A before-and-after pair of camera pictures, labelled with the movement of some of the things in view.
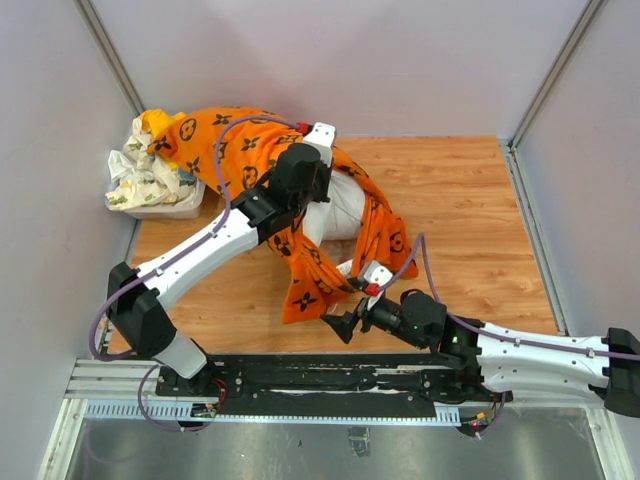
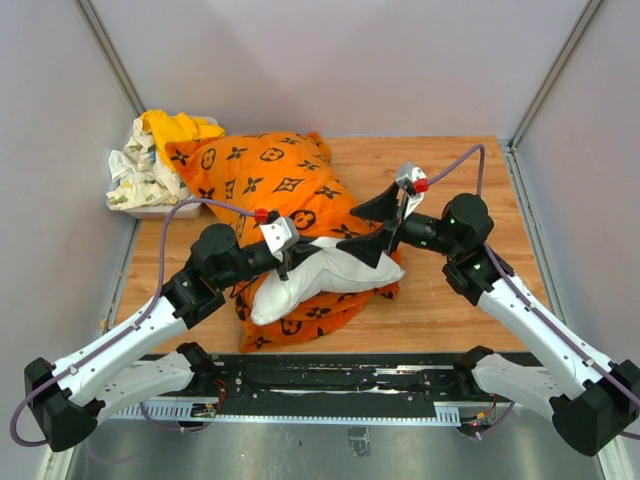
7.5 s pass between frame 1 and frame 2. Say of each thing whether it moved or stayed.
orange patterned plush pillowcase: moved
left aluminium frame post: stayed
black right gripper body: moved
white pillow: moved
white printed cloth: stayed
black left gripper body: moved
